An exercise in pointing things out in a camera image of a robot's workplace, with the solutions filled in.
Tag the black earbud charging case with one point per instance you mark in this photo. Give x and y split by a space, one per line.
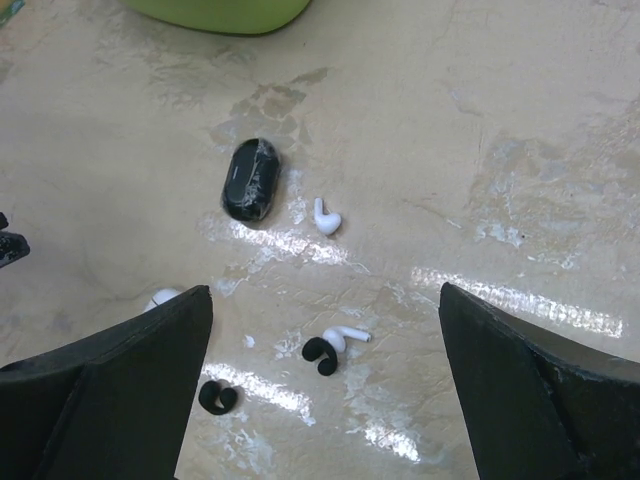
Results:
251 182

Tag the black ear hook earbud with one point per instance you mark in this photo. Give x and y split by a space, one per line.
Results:
216 399
318 349

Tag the green plastic bowl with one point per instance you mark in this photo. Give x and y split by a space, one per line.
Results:
235 17

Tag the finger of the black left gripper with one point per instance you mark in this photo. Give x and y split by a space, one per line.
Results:
13 246

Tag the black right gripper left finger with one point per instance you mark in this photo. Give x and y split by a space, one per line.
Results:
113 405

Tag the white earbud charging case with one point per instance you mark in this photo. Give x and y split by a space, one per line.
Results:
160 297

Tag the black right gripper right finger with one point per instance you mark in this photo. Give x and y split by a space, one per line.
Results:
538 405

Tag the white earbud with stem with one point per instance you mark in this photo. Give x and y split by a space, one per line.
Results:
337 337

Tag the black ear hook earbud front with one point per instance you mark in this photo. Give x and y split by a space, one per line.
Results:
216 399

